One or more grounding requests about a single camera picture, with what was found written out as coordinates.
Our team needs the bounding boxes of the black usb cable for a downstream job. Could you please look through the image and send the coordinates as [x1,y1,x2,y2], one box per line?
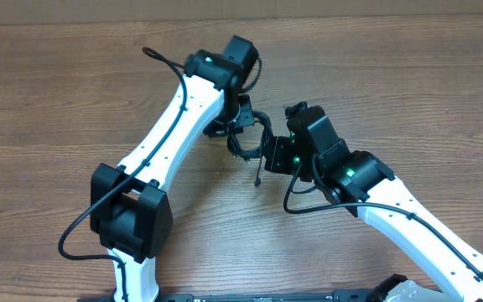
[226,109,274,188]

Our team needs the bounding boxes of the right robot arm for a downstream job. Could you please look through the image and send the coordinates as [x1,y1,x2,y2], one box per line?
[262,102,483,301]

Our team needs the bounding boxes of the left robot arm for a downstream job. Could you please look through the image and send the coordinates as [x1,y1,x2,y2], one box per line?
[87,36,263,301]

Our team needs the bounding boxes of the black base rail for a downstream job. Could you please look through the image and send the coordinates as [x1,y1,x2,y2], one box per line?
[77,288,379,302]

